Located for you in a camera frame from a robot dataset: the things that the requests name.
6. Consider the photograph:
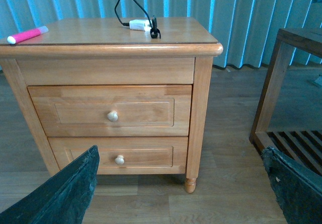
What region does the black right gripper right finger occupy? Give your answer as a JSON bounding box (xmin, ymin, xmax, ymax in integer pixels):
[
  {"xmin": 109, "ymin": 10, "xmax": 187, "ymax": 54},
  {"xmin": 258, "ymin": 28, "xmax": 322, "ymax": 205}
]
[{"xmin": 262, "ymin": 146, "xmax": 321, "ymax": 223}]

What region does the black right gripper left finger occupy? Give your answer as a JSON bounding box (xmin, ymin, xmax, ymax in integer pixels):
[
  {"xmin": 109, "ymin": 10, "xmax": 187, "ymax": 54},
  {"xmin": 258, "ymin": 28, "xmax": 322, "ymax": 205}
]
[{"xmin": 1, "ymin": 145, "xmax": 100, "ymax": 223}]

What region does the drawer round knob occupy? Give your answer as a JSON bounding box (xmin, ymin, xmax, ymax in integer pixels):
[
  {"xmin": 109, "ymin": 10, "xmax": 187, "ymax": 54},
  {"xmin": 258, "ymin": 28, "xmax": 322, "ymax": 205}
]
[
  {"xmin": 107, "ymin": 111, "xmax": 118, "ymax": 122},
  {"xmin": 115, "ymin": 155, "xmax": 125, "ymax": 165}
]

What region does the wooden drawer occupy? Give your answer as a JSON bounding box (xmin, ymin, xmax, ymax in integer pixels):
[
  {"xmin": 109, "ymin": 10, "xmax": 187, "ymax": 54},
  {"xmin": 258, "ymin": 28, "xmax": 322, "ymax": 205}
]
[
  {"xmin": 28, "ymin": 85, "xmax": 192, "ymax": 137},
  {"xmin": 48, "ymin": 137, "xmax": 188, "ymax": 175}
]

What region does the pink marker with clear cap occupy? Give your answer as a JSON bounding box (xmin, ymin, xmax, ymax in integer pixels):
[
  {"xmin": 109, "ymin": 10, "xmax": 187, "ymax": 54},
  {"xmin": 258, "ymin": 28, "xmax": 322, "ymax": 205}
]
[{"xmin": 7, "ymin": 26, "xmax": 49, "ymax": 44}]

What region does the dark wooden side table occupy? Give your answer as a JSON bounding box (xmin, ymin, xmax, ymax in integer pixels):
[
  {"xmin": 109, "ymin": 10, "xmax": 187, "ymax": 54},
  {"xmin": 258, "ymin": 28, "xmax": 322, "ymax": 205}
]
[{"xmin": 250, "ymin": 28, "xmax": 321, "ymax": 174}]

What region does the light wooden nightstand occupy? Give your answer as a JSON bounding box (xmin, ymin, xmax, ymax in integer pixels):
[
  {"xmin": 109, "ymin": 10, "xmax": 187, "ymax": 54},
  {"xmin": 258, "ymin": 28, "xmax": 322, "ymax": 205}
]
[{"xmin": 1, "ymin": 18, "xmax": 223, "ymax": 193}]

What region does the pale blue pleated curtain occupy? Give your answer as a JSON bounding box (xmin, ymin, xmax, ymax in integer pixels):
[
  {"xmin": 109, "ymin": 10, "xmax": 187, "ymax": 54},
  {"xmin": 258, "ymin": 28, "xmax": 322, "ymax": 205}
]
[{"xmin": 1, "ymin": 0, "xmax": 321, "ymax": 68}]

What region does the white power adapter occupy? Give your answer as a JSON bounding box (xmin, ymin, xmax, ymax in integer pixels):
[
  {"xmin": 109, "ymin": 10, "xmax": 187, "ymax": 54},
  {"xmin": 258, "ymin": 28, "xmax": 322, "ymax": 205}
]
[{"xmin": 129, "ymin": 19, "xmax": 151, "ymax": 32}]

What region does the black charging cable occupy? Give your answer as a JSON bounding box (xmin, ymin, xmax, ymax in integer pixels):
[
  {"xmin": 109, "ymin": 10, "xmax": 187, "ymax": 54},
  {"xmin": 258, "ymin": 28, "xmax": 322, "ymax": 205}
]
[{"xmin": 114, "ymin": 0, "xmax": 163, "ymax": 39}]

